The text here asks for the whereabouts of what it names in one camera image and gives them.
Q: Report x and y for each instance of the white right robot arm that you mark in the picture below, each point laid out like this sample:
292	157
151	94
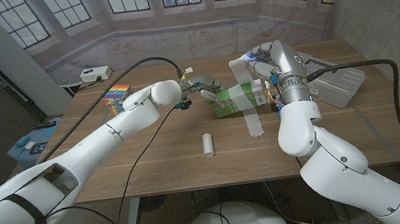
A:
331	164

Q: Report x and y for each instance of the blue mat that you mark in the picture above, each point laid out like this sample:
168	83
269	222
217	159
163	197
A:
40	132

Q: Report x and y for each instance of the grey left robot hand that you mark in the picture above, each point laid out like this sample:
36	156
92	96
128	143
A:
206	85

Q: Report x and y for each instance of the grey table leg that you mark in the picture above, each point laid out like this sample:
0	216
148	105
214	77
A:
133	221

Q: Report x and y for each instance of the grey clamshell container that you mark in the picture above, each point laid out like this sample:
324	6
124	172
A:
334	80

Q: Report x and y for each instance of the printed window backdrop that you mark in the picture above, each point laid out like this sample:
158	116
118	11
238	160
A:
189	38

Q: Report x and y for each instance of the black remote control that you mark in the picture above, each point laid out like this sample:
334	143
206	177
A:
44	125

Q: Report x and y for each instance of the green cardboard package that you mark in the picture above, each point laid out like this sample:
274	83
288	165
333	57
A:
240	100

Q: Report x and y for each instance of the white bandage strip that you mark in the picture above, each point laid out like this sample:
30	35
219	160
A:
245	97

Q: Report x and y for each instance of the small white device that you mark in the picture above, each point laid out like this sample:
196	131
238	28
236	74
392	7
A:
30	145

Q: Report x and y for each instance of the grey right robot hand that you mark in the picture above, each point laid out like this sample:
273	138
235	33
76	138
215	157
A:
280	62

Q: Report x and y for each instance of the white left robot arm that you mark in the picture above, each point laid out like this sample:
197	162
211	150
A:
73	166

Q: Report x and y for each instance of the small blue device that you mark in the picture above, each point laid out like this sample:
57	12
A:
23	141

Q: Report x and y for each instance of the colourful block print box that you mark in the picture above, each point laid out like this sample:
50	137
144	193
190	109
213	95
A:
117	98

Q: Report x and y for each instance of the white power strip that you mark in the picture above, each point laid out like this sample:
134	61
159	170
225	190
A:
95	73

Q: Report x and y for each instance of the white bandage roll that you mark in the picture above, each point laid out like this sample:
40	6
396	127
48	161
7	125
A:
207	144

